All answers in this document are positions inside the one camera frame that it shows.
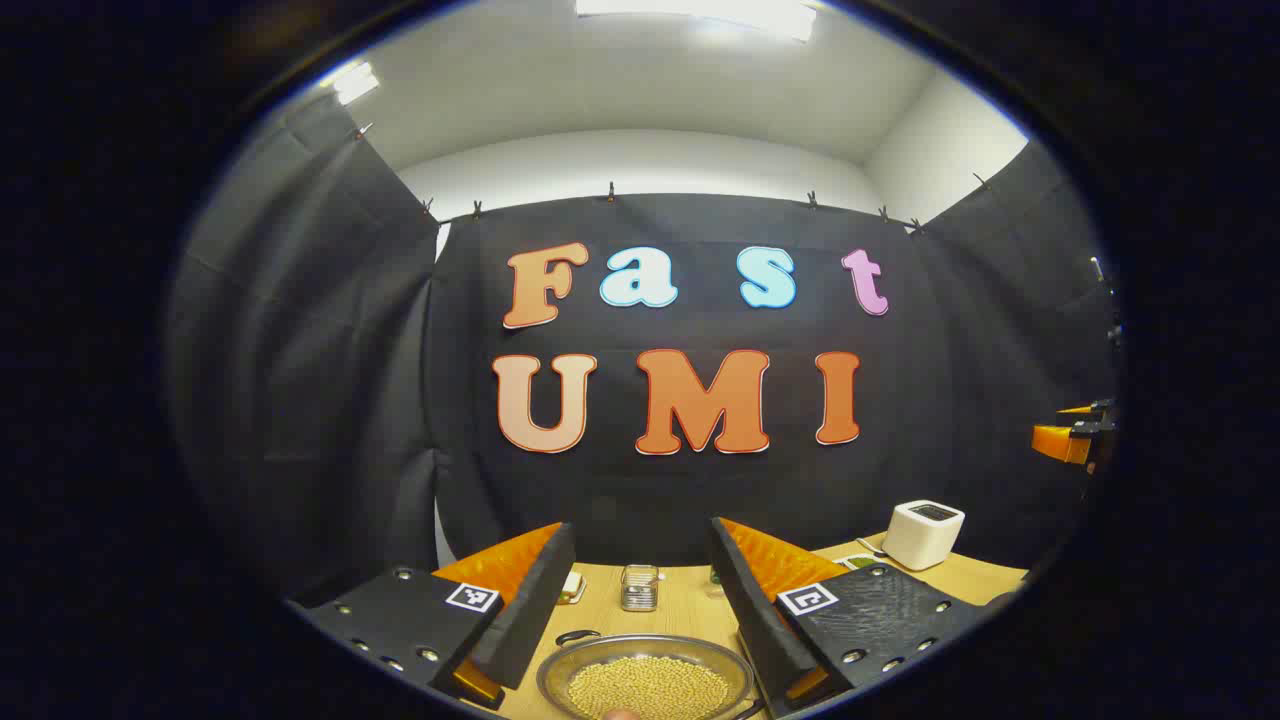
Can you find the small ceiling light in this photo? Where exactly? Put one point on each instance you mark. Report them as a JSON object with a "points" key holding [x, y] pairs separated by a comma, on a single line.
{"points": [[355, 83]]}

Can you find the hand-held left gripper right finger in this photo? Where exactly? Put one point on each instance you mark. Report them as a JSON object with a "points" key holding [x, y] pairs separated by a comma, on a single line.
{"points": [[755, 620]]}

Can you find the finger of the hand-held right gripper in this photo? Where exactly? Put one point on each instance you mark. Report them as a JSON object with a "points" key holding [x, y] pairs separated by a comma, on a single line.
{"points": [[1060, 442], [1085, 408]]}

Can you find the black backdrop cloth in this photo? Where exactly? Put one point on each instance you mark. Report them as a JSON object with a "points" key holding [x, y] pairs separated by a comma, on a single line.
{"points": [[400, 400]]}

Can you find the pile of soybeans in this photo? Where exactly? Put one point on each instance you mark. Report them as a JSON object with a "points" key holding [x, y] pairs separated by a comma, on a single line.
{"points": [[650, 688]]}

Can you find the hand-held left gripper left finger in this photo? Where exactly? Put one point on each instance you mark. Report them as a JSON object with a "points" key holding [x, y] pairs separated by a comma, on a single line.
{"points": [[535, 610]]}

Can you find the white sandwich plate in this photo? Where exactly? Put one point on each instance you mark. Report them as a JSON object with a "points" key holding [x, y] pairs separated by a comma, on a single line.
{"points": [[572, 588]]}

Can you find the white divided plate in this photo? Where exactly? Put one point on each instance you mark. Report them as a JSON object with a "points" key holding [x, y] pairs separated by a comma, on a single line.
{"points": [[856, 561]]}

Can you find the stainless steel pot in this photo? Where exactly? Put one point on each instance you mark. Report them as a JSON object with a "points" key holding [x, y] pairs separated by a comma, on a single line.
{"points": [[556, 668]]}

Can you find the long ceiling light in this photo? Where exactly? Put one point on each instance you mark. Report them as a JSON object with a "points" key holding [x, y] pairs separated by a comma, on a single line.
{"points": [[700, 12]]}

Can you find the white toaster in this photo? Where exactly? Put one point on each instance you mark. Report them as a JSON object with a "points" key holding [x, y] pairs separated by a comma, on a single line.
{"points": [[920, 540]]}

